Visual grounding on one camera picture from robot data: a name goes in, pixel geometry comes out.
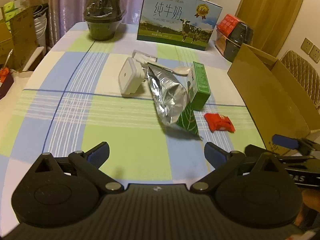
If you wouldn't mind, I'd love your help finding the red snack packet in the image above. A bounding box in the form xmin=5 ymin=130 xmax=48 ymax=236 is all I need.
xmin=204 ymin=113 xmax=235 ymax=133

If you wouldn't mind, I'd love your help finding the dark green small box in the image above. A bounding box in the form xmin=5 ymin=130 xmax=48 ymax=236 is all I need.
xmin=187 ymin=61 xmax=210 ymax=111

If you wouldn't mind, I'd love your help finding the silver green foil pouch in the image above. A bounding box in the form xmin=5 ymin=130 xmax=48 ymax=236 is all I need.
xmin=146 ymin=63 xmax=202 ymax=140

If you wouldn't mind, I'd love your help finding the white power adapter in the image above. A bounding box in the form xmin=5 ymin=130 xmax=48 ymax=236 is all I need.
xmin=118 ymin=57 xmax=145 ymax=97

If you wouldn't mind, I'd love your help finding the white plastic spoon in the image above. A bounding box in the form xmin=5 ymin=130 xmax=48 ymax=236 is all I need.
xmin=148 ymin=62 xmax=190 ymax=76

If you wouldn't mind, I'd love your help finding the person's right hand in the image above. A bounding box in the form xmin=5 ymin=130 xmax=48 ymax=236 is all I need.
xmin=295 ymin=189 xmax=319 ymax=228

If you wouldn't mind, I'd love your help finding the brown cardboard box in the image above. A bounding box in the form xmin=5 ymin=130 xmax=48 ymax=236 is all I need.
xmin=227 ymin=44 xmax=319 ymax=155

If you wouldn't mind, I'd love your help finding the quilted chair back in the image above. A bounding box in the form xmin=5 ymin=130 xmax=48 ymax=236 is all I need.
xmin=280 ymin=50 xmax=320 ymax=110

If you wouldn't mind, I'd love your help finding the checked tablecloth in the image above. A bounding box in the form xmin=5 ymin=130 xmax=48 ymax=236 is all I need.
xmin=1 ymin=22 xmax=263 ymax=235

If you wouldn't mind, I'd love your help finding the dark wrapped bowl red lid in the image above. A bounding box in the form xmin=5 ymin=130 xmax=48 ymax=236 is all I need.
xmin=215 ymin=14 xmax=254 ymax=62

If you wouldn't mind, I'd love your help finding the cardboard box on floor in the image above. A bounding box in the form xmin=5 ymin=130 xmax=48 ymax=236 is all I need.
xmin=1 ymin=0 xmax=48 ymax=70

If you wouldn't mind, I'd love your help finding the wooden door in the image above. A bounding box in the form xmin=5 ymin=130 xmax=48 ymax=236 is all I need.
xmin=236 ymin=0 xmax=303 ymax=56

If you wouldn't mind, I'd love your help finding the milk carton gift box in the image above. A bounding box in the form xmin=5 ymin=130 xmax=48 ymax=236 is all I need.
xmin=137 ymin=0 xmax=222 ymax=51

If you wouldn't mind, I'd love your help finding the dark wrapped bowl left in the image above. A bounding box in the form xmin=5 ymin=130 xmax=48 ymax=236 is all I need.
xmin=84 ymin=0 xmax=126 ymax=41

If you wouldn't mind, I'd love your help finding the double wall socket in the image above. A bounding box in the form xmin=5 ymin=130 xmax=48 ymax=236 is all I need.
xmin=300 ymin=38 xmax=320 ymax=63

